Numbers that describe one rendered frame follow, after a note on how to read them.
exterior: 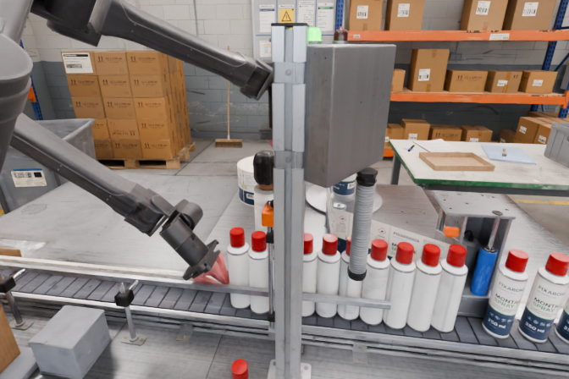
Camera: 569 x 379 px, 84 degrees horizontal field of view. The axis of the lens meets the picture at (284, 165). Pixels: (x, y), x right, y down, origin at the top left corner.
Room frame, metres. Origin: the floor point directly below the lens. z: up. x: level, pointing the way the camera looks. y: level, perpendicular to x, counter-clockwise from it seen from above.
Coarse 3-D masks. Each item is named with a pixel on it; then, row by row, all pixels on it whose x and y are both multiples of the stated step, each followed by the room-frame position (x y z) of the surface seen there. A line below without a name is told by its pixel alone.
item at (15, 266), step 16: (48, 272) 0.63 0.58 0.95; (64, 272) 0.62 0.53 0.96; (80, 272) 0.62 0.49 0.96; (96, 272) 0.62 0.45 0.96; (192, 288) 0.58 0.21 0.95; (208, 288) 0.57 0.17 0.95; (224, 288) 0.57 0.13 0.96; (240, 288) 0.57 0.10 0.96; (256, 288) 0.57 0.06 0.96; (336, 304) 0.54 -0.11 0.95; (352, 304) 0.53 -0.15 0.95; (368, 304) 0.53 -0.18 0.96; (384, 304) 0.52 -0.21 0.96
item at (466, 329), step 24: (24, 288) 0.66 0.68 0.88; (48, 288) 0.66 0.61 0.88; (72, 288) 0.66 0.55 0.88; (96, 288) 0.66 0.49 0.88; (144, 288) 0.66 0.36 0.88; (168, 288) 0.66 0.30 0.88; (216, 312) 0.58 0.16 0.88; (240, 312) 0.58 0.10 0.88; (408, 336) 0.52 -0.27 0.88; (432, 336) 0.51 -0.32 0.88; (456, 336) 0.51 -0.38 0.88; (480, 336) 0.51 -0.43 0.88; (552, 336) 0.51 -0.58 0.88
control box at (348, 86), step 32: (320, 64) 0.42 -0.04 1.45; (352, 64) 0.43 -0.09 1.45; (384, 64) 0.50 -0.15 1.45; (320, 96) 0.41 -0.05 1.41; (352, 96) 0.44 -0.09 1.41; (384, 96) 0.51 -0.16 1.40; (320, 128) 0.41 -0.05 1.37; (352, 128) 0.44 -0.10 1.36; (384, 128) 0.52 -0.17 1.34; (320, 160) 0.41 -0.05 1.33; (352, 160) 0.45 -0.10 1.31
